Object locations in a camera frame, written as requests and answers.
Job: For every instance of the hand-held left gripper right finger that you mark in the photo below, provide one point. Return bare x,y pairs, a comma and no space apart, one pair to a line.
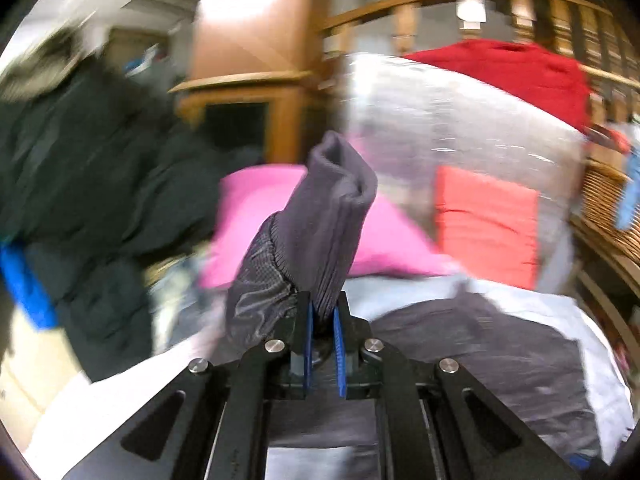
339,340

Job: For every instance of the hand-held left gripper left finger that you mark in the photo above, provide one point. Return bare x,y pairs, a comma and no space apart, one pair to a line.
308,327

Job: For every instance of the dark grey quilted jacket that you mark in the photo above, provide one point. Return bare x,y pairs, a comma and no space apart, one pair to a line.
320,220

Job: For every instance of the pink pillow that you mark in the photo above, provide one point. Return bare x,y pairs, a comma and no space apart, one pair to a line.
250,210

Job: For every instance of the coral red pillow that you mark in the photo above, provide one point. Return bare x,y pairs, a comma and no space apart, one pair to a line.
487,220

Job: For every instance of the silver foil insulation mat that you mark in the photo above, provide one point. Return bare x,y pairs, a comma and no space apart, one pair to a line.
450,125

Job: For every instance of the light grey bed sheet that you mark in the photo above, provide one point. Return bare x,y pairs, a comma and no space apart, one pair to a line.
595,360

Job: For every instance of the black coat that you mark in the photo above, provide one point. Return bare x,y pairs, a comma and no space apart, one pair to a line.
90,170

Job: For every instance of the blue cloth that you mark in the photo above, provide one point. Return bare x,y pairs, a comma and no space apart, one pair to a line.
27,285

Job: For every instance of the wooden cabinet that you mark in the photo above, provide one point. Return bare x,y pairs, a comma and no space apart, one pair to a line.
240,45

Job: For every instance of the wicker basket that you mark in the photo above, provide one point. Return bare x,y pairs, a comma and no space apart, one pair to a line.
600,205

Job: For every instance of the red cloth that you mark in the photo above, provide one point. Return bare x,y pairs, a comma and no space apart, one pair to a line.
520,77

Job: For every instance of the light blue item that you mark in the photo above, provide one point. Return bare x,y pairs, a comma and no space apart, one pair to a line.
627,195

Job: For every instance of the wooden railing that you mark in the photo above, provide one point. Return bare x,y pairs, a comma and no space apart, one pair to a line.
400,5

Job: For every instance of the wooden rack frame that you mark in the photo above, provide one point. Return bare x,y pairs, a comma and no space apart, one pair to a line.
607,300

